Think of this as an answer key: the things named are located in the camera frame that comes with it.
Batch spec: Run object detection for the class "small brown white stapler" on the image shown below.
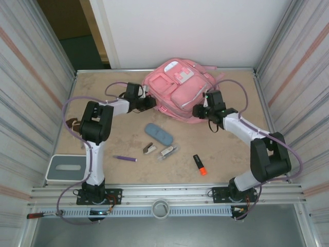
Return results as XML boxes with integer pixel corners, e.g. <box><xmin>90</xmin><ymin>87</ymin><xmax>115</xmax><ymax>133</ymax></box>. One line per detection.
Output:
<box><xmin>142</xmin><ymin>142</ymin><xmax>157</xmax><ymax>155</ymax></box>

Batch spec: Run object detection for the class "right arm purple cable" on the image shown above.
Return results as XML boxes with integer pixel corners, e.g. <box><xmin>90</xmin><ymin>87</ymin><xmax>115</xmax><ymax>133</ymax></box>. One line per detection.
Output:
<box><xmin>207</xmin><ymin>79</ymin><xmax>304</xmax><ymax>221</ymax></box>

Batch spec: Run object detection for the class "corrugated metal side panel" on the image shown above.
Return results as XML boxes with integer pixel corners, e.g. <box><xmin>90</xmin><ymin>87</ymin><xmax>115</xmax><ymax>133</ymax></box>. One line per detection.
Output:
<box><xmin>253</xmin><ymin>0</ymin><xmax>329</xmax><ymax>247</ymax></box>
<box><xmin>0</xmin><ymin>0</ymin><xmax>78</xmax><ymax>247</ymax></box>

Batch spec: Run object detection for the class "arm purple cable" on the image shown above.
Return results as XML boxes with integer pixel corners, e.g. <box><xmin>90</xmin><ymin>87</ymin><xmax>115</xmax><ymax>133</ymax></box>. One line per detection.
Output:
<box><xmin>55</xmin><ymin>81</ymin><xmax>129</xmax><ymax>227</ymax></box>
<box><xmin>207</xmin><ymin>79</ymin><xmax>304</xmax><ymax>221</ymax></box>

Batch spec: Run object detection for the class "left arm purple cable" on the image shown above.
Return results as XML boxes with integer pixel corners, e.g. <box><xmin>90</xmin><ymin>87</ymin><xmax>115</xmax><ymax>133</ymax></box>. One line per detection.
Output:
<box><xmin>55</xmin><ymin>81</ymin><xmax>129</xmax><ymax>227</ymax></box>

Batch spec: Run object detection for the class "grey round pipe fitting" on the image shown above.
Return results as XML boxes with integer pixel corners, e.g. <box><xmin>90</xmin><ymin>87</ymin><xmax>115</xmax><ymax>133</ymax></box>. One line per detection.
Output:
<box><xmin>151</xmin><ymin>198</ymin><xmax>170</xmax><ymax>219</ymax></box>

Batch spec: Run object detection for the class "purple pen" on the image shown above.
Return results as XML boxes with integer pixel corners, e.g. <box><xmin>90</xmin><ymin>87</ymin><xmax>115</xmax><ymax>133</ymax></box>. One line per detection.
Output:
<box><xmin>113</xmin><ymin>154</ymin><xmax>138</xmax><ymax>163</ymax></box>

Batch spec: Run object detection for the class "pink backpack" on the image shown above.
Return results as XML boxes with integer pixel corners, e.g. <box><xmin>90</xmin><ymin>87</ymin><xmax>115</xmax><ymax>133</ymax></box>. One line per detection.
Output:
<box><xmin>141</xmin><ymin>58</ymin><xmax>226</xmax><ymax>125</ymax></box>

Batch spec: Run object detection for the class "small circuit board with wires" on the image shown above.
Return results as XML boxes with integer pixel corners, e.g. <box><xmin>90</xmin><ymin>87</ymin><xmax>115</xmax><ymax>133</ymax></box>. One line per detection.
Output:
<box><xmin>231</xmin><ymin>205</ymin><xmax>249</xmax><ymax>221</ymax></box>
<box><xmin>88</xmin><ymin>209</ymin><xmax>115</xmax><ymax>222</ymax></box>

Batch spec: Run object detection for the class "white door frame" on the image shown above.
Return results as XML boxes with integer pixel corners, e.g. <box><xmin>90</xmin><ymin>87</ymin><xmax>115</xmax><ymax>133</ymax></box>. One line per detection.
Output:
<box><xmin>79</xmin><ymin>0</ymin><xmax>121</xmax><ymax>69</ymax></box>

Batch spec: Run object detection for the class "white grey scale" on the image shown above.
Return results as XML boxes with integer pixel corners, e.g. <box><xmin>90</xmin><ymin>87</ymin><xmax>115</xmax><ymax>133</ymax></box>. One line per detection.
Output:
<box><xmin>45</xmin><ymin>154</ymin><xmax>87</xmax><ymax>184</ymax></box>

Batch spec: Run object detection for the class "blue pencil case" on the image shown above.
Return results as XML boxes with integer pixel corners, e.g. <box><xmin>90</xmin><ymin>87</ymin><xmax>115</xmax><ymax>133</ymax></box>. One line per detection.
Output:
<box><xmin>144</xmin><ymin>122</ymin><xmax>173</xmax><ymax>148</ymax></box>

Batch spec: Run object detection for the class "grey metal sheet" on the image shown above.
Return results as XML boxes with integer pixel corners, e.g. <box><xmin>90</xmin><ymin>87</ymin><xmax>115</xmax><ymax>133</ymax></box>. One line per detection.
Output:
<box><xmin>30</xmin><ymin>204</ymin><xmax>309</xmax><ymax>247</ymax></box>

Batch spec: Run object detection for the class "aluminium mounting rail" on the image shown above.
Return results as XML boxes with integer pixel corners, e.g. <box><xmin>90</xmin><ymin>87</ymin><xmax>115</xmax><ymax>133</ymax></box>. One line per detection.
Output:
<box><xmin>27</xmin><ymin>183</ymin><xmax>308</xmax><ymax>208</ymax></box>

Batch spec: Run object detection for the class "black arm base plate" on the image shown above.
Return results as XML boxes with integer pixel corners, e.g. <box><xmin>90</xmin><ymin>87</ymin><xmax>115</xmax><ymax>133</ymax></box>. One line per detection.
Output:
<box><xmin>76</xmin><ymin>188</ymin><xmax>123</xmax><ymax>206</ymax></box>
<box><xmin>211</xmin><ymin>187</ymin><xmax>259</xmax><ymax>204</ymax></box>

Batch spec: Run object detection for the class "red handled tool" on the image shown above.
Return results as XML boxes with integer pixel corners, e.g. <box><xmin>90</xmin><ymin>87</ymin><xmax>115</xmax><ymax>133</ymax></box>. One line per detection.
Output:
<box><xmin>27</xmin><ymin>210</ymin><xmax>64</xmax><ymax>219</ymax></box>

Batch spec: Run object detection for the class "black orange highlighter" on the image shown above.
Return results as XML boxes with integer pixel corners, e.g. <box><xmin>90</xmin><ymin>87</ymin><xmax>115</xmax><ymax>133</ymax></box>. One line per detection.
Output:
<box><xmin>193</xmin><ymin>154</ymin><xmax>208</xmax><ymax>177</ymax></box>

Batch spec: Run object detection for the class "grey slotted cable duct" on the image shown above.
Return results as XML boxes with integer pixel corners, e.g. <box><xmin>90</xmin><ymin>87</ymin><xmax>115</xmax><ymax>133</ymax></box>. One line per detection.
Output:
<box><xmin>55</xmin><ymin>207</ymin><xmax>233</xmax><ymax>218</ymax></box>

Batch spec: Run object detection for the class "brown cloth bundle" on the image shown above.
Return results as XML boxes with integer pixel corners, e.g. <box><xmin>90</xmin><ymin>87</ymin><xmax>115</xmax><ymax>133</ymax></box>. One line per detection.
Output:
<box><xmin>65</xmin><ymin>117</ymin><xmax>83</xmax><ymax>136</ymax></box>

